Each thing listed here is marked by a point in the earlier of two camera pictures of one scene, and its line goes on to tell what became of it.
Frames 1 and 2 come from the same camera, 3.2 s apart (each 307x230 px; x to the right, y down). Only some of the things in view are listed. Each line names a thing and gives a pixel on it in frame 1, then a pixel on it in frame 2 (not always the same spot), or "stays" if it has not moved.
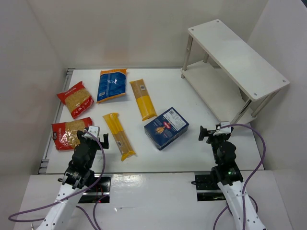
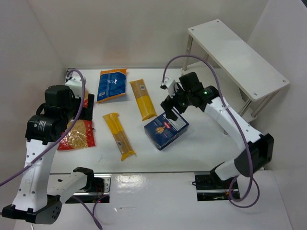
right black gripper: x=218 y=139 to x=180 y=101
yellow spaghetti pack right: x=146 y=109 stays
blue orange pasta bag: x=112 y=84 stays
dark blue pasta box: x=166 y=128 stays
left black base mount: x=95 y=193 stays
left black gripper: x=93 y=141 to x=88 y=108
